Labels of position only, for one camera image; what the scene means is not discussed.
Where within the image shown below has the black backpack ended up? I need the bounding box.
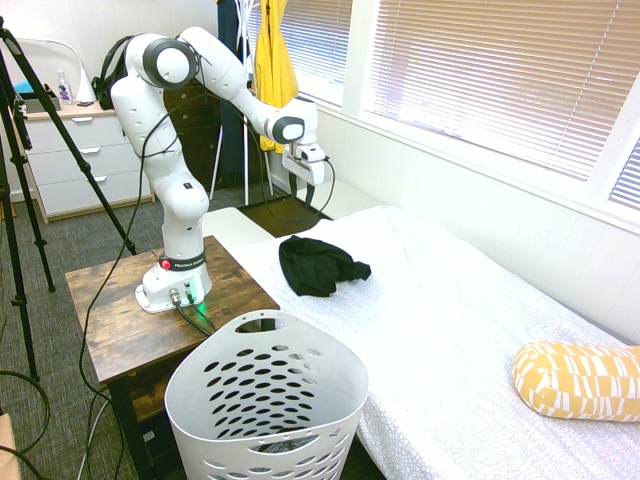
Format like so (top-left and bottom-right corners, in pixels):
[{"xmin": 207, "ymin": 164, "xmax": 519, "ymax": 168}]
[{"xmin": 91, "ymin": 35, "xmax": 137, "ymax": 112}]

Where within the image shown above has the white drawer dresser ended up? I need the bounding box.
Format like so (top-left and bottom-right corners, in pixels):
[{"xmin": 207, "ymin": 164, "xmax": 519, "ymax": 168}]
[{"xmin": 21, "ymin": 102, "xmax": 157, "ymax": 225}]

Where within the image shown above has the white perforated laundry basket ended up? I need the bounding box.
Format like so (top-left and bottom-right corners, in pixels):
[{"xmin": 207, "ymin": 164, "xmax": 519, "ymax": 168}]
[{"xmin": 164, "ymin": 309, "xmax": 371, "ymax": 480}]

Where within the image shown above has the white desk lamp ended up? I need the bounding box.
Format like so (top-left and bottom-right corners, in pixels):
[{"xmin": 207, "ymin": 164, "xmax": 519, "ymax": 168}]
[{"xmin": 28, "ymin": 38, "xmax": 98, "ymax": 105}]

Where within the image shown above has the narrow white window blind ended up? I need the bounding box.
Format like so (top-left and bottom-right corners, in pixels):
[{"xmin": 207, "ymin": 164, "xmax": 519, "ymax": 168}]
[{"xmin": 608, "ymin": 138, "xmax": 640, "ymax": 212}]

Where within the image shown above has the clear plastic bottle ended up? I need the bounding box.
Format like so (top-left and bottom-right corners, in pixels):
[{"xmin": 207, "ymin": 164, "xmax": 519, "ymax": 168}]
[{"xmin": 55, "ymin": 69, "xmax": 77, "ymax": 106}]

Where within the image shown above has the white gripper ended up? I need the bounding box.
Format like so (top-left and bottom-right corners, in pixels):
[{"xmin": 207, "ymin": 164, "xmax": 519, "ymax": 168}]
[{"xmin": 282, "ymin": 151, "xmax": 329, "ymax": 208}]

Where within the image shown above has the large white window blind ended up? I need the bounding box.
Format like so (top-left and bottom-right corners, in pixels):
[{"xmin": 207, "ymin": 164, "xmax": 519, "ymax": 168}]
[{"xmin": 363, "ymin": 0, "xmax": 640, "ymax": 183}]

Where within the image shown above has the white patterned bedspread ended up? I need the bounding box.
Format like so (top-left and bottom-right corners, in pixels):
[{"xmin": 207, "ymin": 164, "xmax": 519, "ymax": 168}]
[{"xmin": 227, "ymin": 203, "xmax": 640, "ymax": 480}]

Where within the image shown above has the rustic wooden side table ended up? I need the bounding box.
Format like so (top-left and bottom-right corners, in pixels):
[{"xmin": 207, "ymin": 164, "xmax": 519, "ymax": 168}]
[{"xmin": 64, "ymin": 234, "xmax": 281, "ymax": 480}]

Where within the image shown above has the black floor cable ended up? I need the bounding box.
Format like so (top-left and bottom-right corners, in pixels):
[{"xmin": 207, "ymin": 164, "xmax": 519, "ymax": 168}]
[{"xmin": 0, "ymin": 368, "xmax": 53, "ymax": 480}]

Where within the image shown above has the dark wooden cabinet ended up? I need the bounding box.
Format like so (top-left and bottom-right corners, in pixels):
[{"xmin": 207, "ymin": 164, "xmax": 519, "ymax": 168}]
[{"xmin": 162, "ymin": 82, "xmax": 262, "ymax": 192}]

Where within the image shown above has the grey storage box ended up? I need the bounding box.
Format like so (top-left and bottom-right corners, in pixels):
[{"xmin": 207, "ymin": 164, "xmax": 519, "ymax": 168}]
[{"xmin": 13, "ymin": 96, "xmax": 63, "ymax": 116}]

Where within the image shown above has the small white window blind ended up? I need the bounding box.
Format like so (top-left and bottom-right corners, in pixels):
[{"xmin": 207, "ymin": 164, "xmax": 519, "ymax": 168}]
[{"xmin": 248, "ymin": 0, "xmax": 354, "ymax": 109}]

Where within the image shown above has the black clothing item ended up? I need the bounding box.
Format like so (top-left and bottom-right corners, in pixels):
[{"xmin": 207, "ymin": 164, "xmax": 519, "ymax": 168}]
[{"xmin": 278, "ymin": 234, "xmax": 373, "ymax": 298}]

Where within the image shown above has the black camera tripod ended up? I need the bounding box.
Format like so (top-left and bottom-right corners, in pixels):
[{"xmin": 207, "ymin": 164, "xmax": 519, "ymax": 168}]
[{"xmin": 0, "ymin": 14, "xmax": 138, "ymax": 384}]

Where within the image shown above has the white coat rack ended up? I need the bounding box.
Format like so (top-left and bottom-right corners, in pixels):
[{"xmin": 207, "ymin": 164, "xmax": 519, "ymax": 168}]
[{"xmin": 208, "ymin": 0, "xmax": 275, "ymax": 207}]

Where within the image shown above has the yellow jacket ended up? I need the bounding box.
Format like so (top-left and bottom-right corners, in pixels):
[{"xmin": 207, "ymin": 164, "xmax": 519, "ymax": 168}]
[{"xmin": 254, "ymin": 0, "xmax": 301, "ymax": 154}]

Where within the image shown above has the dark base connector cable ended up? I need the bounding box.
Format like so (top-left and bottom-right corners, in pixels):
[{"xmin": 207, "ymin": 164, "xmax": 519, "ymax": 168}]
[{"xmin": 173, "ymin": 293, "xmax": 218, "ymax": 336}]

